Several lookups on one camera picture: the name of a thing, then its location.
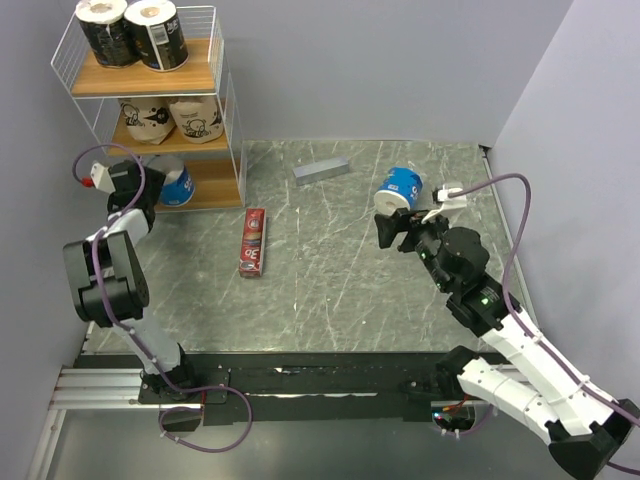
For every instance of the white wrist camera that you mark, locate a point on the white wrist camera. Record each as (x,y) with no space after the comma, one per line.
(99,178)
(450,202)

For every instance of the red toothpaste box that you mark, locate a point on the red toothpaste box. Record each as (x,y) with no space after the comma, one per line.
(253,243)

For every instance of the blue paper towel roll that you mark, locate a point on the blue paper towel roll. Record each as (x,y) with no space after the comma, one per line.
(400,189)
(178,187)

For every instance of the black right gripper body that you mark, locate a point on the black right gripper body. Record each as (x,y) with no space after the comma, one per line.
(420,236)

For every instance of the white wire wooden shelf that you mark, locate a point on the white wire wooden shelf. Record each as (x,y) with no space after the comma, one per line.
(219,167)

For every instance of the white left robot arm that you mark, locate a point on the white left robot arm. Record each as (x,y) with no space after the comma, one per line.
(107,282)

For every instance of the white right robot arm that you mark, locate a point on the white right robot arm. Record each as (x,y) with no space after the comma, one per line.
(582,425)

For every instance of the brown paper towel roll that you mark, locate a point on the brown paper towel roll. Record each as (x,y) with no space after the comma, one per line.
(198,118)
(147,119)

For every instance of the grey rectangular box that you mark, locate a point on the grey rectangular box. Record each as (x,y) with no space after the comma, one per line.
(321,170)

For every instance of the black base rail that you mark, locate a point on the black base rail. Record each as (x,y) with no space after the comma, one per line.
(317,386)

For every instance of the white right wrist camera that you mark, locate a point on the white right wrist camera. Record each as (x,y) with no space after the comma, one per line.
(450,202)

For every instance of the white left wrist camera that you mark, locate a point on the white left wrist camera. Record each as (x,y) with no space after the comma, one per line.
(99,178)

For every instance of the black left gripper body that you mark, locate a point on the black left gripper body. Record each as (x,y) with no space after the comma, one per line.
(153,185)

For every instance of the black paper towel roll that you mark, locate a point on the black paper towel roll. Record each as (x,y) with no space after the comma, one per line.
(157,33)
(106,30)

